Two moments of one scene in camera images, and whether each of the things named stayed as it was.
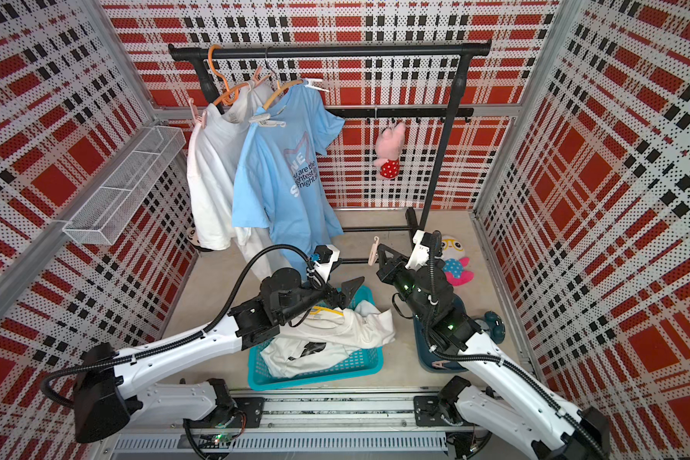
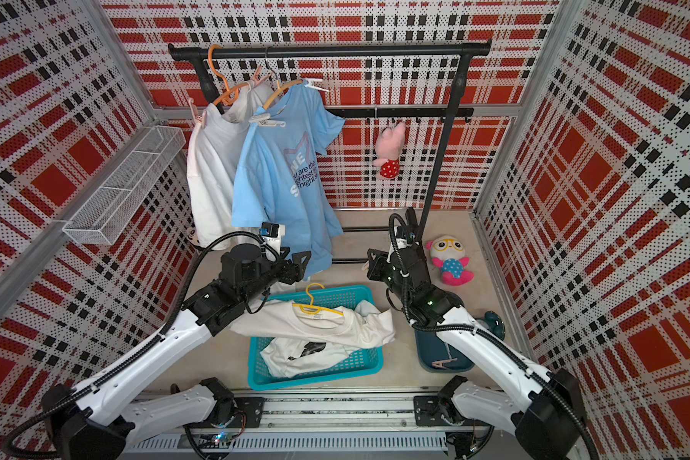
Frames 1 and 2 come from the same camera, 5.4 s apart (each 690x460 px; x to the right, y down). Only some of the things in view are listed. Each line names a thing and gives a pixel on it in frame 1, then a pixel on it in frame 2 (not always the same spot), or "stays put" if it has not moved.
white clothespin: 310,86 stays put
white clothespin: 264,121 stays put
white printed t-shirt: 213,145 stays put
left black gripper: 345,297 -> 291,269
